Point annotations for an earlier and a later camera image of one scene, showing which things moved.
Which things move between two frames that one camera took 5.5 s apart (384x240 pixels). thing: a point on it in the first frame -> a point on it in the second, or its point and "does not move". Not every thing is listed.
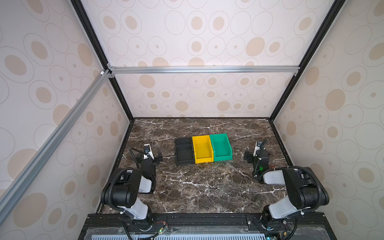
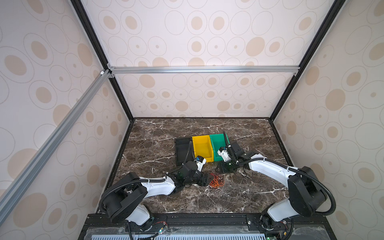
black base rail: (206, 226) does not move
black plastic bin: (184, 151) does not move
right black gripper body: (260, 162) -> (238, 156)
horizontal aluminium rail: (266, 69) does not move
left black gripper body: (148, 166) -> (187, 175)
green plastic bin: (222, 149) does not move
